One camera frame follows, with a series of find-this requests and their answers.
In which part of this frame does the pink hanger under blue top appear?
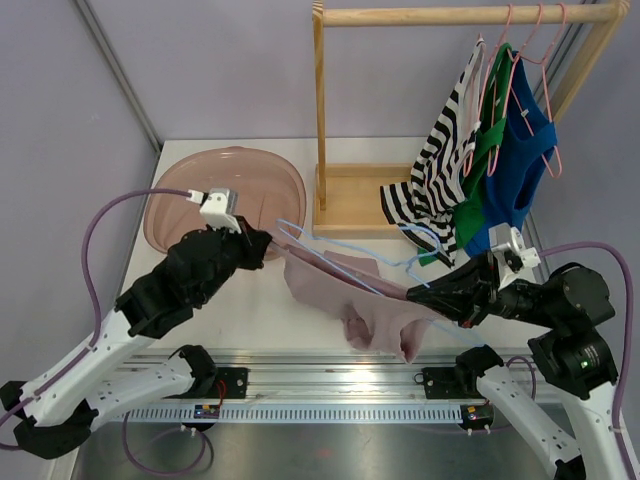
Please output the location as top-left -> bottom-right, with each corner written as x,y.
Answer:
516,2 -> 568,179

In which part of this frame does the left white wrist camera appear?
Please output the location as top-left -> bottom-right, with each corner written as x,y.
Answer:
188,188 -> 241,233

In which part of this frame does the black white striped tank top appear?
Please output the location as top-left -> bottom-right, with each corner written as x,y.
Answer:
379,38 -> 486,267

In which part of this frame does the green tank top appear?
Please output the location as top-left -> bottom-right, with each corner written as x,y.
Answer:
412,41 -> 513,266

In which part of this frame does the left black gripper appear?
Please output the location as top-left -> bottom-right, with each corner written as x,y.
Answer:
195,214 -> 273,305

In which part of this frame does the pink hanger under green top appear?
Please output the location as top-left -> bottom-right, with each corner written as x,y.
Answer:
481,3 -> 544,177

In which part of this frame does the left corner aluminium post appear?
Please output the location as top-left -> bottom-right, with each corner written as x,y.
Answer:
71,0 -> 163,155

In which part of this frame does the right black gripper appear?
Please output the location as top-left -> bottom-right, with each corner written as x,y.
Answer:
408,247 -> 562,326

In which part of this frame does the blue tank top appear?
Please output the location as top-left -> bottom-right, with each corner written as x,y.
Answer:
454,62 -> 557,257

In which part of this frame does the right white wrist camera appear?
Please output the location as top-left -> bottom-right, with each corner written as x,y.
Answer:
488,223 -> 540,290

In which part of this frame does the pink tank top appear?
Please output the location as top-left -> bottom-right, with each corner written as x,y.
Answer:
272,239 -> 444,365

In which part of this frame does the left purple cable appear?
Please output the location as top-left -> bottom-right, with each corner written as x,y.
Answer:
0,188 -> 214,474

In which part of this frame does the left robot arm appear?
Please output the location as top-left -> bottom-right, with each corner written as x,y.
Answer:
1,226 -> 272,460

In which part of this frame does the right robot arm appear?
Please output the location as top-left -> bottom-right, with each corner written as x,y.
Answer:
407,250 -> 639,479

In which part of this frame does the pink plastic basin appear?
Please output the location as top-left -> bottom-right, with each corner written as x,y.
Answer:
143,146 -> 307,253

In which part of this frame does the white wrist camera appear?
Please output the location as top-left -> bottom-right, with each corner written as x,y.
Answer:
188,188 -> 241,233
488,223 -> 540,290

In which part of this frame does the white slotted cable duct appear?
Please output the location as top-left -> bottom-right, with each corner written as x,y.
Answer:
128,402 -> 462,424

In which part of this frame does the aluminium rail frame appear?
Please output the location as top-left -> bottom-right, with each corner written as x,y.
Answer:
99,347 -> 611,404

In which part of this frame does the light blue wire hanger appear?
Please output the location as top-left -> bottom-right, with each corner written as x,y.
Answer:
276,218 -> 486,350

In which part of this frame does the wooden clothes rack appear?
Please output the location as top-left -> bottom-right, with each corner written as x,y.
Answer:
312,1 -> 631,239

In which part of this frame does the pink hanger under striped top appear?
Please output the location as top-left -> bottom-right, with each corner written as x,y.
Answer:
462,4 -> 516,179

